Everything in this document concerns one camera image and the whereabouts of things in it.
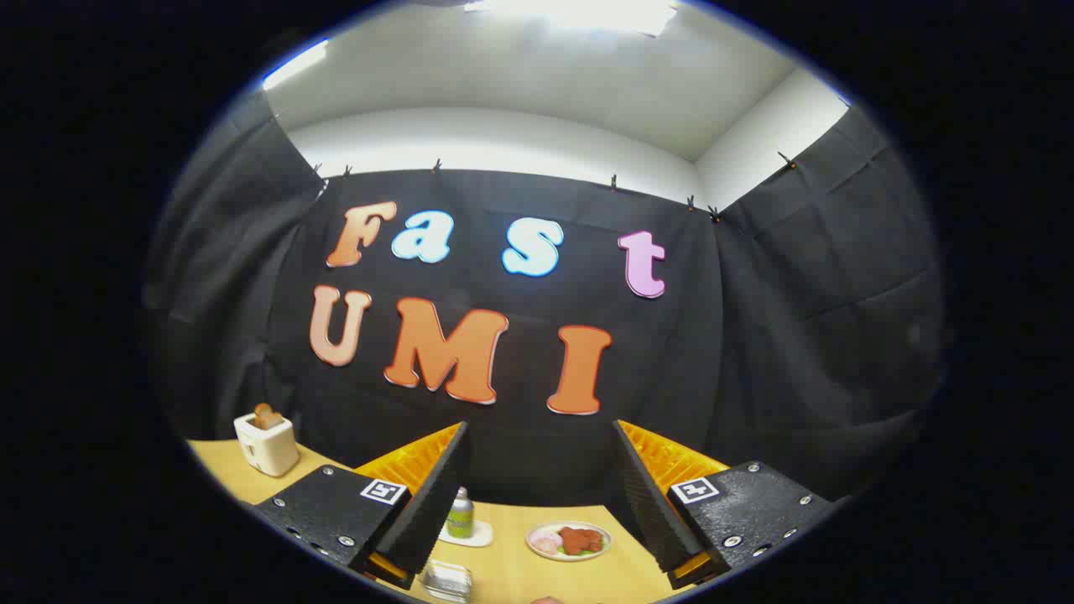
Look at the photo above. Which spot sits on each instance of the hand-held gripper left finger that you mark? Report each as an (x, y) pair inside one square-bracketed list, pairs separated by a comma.
[(436, 495)]

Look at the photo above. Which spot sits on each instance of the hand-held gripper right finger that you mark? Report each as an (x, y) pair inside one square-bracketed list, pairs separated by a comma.
[(644, 495)]

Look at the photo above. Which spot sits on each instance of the green soda bottle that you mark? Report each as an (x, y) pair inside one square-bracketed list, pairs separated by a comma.
[(460, 516)]

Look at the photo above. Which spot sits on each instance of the white square coaster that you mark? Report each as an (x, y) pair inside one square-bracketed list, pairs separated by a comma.
[(482, 535)]

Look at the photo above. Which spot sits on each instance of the red-brown meat piece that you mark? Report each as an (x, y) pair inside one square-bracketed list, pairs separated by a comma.
[(579, 540)]

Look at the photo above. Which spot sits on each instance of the pink ham slices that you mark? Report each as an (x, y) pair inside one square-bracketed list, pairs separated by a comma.
[(545, 543)]

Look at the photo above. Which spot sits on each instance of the white oval plate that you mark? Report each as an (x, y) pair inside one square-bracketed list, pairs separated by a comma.
[(537, 554)]

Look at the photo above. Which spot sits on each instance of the white toaster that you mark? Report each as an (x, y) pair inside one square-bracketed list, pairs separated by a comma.
[(267, 449)]

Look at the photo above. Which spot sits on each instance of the brown toast slices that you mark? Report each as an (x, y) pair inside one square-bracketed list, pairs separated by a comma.
[(267, 416)]

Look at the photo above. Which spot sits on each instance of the row of black cloth clips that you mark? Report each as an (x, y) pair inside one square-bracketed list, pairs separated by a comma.
[(436, 165)]

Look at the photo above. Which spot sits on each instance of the long ceiling light strip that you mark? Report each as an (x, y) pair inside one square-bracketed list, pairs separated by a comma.
[(295, 64)]

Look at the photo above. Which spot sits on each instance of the bright ceiling light panel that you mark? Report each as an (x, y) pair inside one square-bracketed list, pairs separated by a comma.
[(579, 13)]

